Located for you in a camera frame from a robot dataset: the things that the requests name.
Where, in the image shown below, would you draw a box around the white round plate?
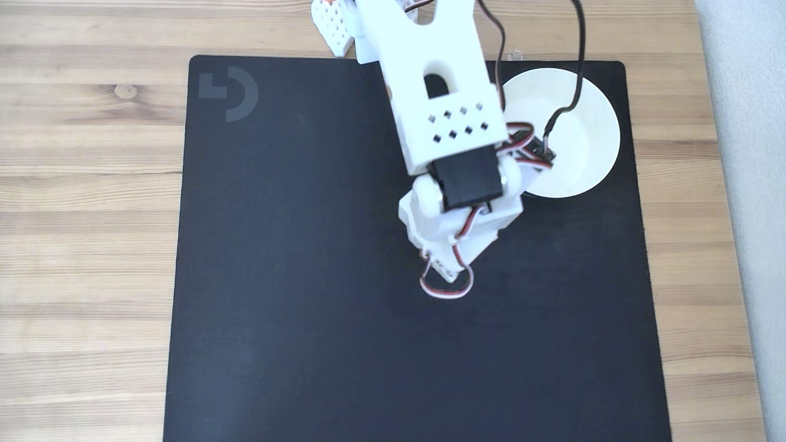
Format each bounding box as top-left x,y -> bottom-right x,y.
500,68 -> 621,199

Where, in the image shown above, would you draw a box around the black desk mat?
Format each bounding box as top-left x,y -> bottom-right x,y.
163,55 -> 673,442

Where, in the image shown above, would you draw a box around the red white black servo wires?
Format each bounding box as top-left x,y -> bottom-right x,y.
500,122 -> 553,171
419,242 -> 475,300

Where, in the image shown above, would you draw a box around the black camera on white bracket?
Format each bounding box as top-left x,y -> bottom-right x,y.
528,132 -> 558,168

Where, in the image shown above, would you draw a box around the black camera cable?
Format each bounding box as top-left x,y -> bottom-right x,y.
543,0 -> 587,142

